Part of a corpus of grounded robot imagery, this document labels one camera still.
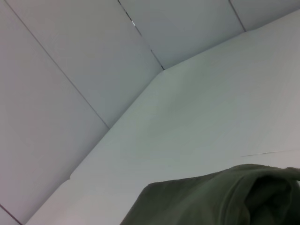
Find dark green shirt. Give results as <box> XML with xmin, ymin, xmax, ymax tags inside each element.
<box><xmin>119</xmin><ymin>163</ymin><xmax>300</xmax><ymax>225</ymax></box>

